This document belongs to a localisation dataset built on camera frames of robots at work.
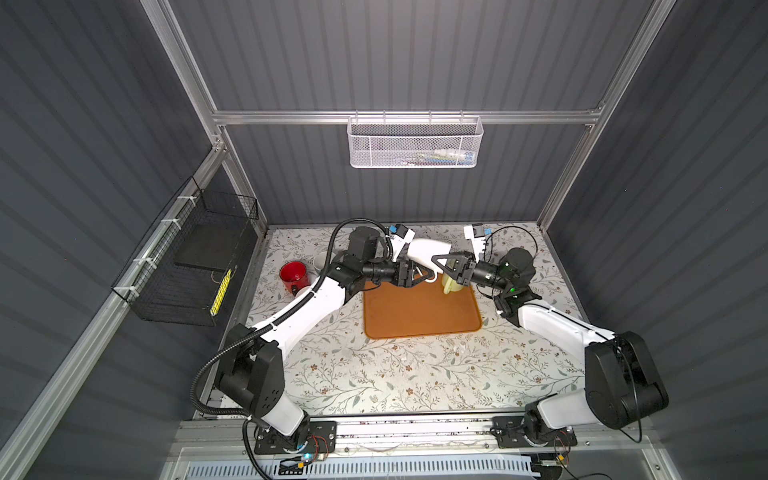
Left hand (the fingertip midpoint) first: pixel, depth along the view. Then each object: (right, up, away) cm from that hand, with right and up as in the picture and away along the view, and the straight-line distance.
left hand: (432, 276), depth 73 cm
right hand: (+1, +4, -1) cm, 4 cm away
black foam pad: (-55, +8, 0) cm, 55 cm away
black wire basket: (-61, +2, -1) cm, 61 cm away
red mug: (-43, -2, +26) cm, 50 cm away
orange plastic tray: (-1, -13, +24) cm, 27 cm away
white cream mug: (-2, +6, +2) cm, 7 cm away
